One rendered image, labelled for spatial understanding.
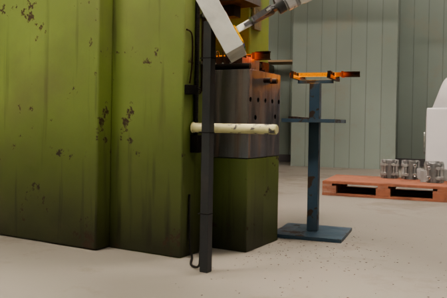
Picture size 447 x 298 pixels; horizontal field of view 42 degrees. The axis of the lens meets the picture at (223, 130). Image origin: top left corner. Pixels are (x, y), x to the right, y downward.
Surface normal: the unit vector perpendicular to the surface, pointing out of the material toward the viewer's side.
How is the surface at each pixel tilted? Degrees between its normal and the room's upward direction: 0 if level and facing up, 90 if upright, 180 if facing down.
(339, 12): 90
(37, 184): 90
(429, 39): 90
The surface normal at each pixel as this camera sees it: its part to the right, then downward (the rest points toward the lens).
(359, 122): -0.29, 0.01
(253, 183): 0.87, 0.02
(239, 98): -0.50, 0.00
